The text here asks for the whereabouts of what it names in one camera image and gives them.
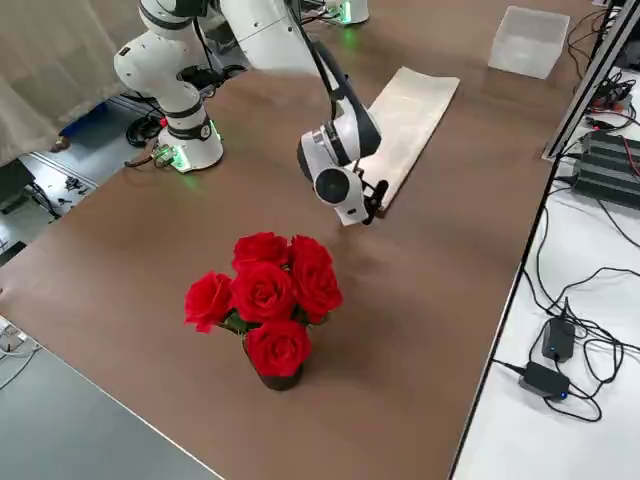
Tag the cream tablecloth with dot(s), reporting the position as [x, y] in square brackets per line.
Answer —
[420, 110]

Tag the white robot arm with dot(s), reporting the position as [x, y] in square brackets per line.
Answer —
[165, 85]
[357, 7]

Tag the clear plastic box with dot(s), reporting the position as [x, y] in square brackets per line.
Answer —
[525, 45]

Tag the red artificial rose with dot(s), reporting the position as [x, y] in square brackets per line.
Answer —
[260, 250]
[317, 290]
[262, 292]
[277, 350]
[210, 300]
[310, 255]

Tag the dark flower vase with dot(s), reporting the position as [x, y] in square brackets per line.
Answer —
[280, 382]

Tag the small black power adapter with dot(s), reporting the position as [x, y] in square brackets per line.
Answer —
[557, 340]

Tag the black finned metal device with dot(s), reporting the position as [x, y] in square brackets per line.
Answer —
[610, 165]

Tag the flat black power adapter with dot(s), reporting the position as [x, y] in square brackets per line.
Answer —
[542, 380]

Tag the blue plastic crate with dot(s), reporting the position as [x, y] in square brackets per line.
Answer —
[82, 120]

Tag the beige curtain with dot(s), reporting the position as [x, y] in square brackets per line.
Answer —
[50, 60]

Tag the black case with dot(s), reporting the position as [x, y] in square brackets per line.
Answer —
[12, 185]

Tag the aluminium frame post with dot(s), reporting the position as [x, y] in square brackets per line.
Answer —
[587, 85]

